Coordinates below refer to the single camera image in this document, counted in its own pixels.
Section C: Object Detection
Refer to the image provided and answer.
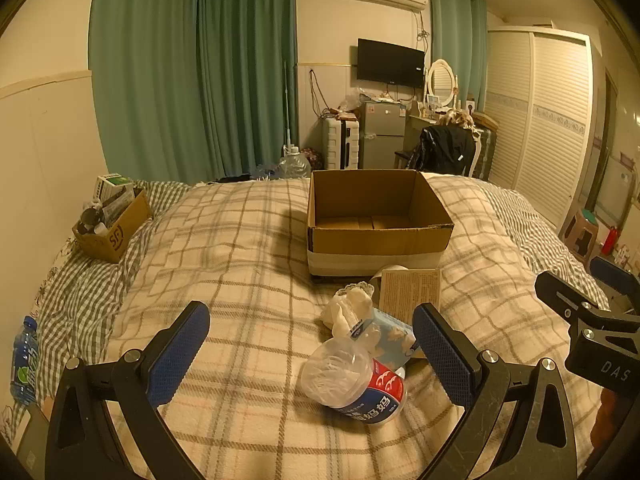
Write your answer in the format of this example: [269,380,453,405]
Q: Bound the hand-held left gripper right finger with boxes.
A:
[411,302,582,480]

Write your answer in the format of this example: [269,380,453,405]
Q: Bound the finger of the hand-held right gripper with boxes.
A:
[589,256,640,313]
[534,271,603,331]

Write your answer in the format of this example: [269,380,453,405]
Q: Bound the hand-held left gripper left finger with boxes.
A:
[44,301,211,480]

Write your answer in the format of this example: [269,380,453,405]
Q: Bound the clear jar with red label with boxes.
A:
[299,337,408,426]

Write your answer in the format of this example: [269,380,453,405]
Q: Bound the large cardboard box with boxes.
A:
[306,169,455,278]

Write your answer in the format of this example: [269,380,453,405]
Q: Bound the person's right forearm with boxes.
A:
[591,389,620,448]

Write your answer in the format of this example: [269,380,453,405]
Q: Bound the red fire extinguisher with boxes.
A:
[601,227,623,257]

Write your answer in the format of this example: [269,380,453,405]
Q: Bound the brown plastic stool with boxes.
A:
[559,208,600,262]

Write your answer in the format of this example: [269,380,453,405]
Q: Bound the light blue tissue packet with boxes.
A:
[347,307,426,368]

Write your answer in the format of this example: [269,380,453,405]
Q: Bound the brown printed paper box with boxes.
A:
[378,268,442,324]

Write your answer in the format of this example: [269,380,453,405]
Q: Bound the white roll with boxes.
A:
[370,262,410,288]

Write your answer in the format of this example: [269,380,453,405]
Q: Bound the beige plaid blanket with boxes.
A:
[105,172,610,480]

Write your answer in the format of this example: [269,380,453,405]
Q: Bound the green gingham bed sheet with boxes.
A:
[10,180,193,428]

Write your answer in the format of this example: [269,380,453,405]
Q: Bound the small cardboard box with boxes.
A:
[72,187,153,264]

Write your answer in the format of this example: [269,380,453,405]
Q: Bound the blue label water bottle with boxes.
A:
[11,316,40,407]

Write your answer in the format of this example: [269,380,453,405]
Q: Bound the dark suitcase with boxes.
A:
[471,127,498,182]

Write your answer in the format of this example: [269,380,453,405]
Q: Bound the dark flat device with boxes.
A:
[16,401,52,472]

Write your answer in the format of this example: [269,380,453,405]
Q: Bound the white louvred wardrobe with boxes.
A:
[484,27,594,233]

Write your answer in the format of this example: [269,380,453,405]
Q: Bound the green and white carton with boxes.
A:
[95,173,136,202]

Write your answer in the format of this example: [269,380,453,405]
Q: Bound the black jacket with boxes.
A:
[406,124,476,177]

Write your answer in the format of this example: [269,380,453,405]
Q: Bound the large clear water jug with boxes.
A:
[278,145,311,181]

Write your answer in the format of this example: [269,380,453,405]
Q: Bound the white dressing table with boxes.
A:
[406,109,453,153]

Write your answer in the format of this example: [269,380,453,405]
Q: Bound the grey small fridge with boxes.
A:
[361,101,407,170]

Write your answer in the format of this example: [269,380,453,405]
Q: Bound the white ribbed suitcase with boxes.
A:
[322,117,361,170]

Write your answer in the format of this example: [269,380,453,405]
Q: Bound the white oval mirror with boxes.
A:
[424,59,459,111]

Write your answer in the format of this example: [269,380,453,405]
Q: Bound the green curtain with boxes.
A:
[430,0,488,113]
[196,0,300,181]
[89,0,203,183]

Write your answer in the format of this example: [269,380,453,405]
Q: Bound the clear plastic bag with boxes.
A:
[339,87,372,112]

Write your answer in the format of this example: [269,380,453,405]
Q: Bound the black wall television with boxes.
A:
[357,38,427,89]

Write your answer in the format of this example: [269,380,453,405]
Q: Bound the hanging wall cables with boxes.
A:
[308,69,327,117]

